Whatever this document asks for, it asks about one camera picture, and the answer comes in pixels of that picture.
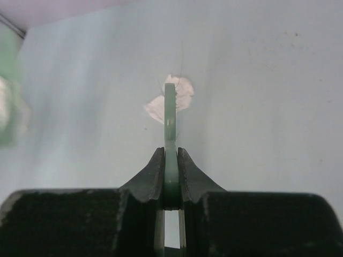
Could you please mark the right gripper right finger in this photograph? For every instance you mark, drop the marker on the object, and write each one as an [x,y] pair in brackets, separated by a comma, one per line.
[216,222]

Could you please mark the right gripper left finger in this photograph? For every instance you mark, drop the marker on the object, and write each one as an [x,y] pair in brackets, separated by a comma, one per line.
[124,221]

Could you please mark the green hand brush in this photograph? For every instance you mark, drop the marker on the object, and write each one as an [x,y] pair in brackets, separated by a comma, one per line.
[171,178]

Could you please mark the paper scrap mid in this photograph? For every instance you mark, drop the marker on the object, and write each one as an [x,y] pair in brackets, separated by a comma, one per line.
[184,94]

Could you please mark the paper scrap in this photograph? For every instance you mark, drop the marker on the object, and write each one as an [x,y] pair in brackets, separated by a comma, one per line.
[13,108]

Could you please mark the green plastic dustpan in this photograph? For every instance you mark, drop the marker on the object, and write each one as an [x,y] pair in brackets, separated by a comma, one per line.
[10,70]

